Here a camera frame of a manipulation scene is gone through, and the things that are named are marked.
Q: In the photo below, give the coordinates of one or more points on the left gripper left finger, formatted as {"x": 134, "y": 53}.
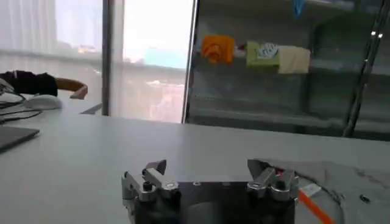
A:
{"x": 158, "y": 181}

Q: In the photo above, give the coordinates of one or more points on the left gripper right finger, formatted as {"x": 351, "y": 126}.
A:
{"x": 265, "y": 179}

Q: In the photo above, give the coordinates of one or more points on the grey printed t-shirt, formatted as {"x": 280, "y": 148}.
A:
{"x": 350, "y": 182}

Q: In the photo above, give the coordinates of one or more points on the orange tape strip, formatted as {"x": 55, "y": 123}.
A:
{"x": 314, "y": 208}

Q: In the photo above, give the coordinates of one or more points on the grey shelf rack with cloths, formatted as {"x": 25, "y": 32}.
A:
{"x": 243, "y": 115}

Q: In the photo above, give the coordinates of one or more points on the white desk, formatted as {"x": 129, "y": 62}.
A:
{"x": 76, "y": 106}

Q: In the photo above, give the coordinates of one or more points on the black stand pole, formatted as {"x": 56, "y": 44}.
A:
{"x": 361, "y": 91}

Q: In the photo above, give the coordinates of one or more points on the pale rounded desk object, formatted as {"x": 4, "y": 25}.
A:
{"x": 42, "y": 102}

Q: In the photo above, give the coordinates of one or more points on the grey laptop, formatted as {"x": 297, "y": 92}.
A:
{"x": 15, "y": 135}

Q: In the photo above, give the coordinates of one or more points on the person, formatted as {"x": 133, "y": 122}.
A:
{"x": 30, "y": 82}

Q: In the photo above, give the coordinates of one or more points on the thin dark window post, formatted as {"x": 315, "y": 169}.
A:
{"x": 190, "y": 61}

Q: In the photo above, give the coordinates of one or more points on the dark wide window post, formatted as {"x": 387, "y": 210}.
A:
{"x": 106, "y": 61}

